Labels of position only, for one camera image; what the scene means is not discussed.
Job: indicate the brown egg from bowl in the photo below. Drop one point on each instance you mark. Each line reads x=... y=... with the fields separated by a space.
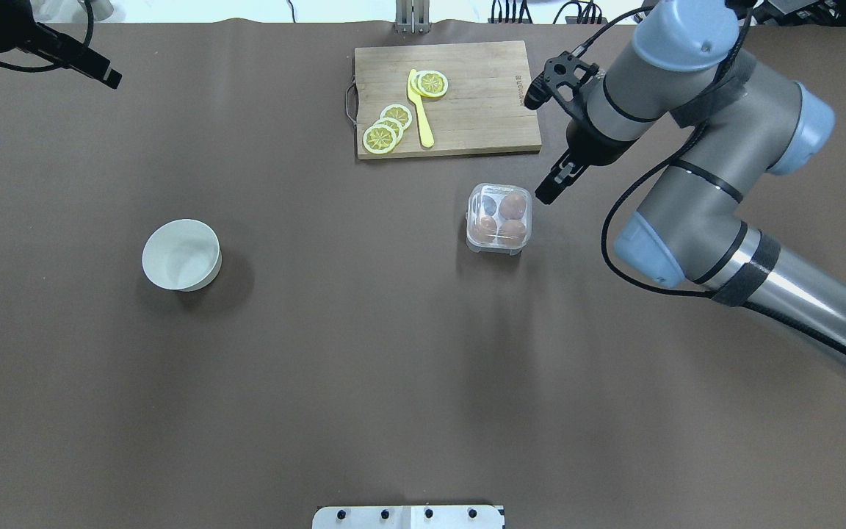
x=484 y=230

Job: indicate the lemon slice near knife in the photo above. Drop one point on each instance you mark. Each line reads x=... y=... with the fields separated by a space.
x=429 y=84

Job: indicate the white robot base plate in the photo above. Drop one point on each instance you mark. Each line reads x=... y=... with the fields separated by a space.
x=410 y=516

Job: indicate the brown egg in box near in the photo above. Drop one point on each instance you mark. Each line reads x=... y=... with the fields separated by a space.
x=512 y=233

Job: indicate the lemon slice lower left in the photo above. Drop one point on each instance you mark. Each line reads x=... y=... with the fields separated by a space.
x=381 y=139

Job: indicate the lemon slice upper left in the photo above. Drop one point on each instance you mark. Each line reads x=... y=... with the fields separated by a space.
x=398 y=112

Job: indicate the lemon slice middle left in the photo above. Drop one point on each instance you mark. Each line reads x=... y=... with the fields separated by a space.
x=394 y=125

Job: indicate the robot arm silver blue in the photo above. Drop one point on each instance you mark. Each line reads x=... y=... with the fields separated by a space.
x=686 y=60

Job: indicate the brown egg in box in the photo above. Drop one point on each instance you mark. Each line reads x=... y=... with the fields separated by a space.
x=513 y=206
x=512 y=233

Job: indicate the brown egg in box far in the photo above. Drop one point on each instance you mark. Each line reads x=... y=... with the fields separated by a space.
x=513 y=206

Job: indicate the clear plastic egg box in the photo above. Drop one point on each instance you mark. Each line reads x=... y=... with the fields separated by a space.
x=484 y=200

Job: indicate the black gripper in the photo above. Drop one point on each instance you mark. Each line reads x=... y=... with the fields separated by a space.
x=593 y=147

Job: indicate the white bowl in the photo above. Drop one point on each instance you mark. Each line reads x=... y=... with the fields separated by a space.
x=182 y=255

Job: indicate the wooden cutting board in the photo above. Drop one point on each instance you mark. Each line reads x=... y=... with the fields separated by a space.
x=482 y=112

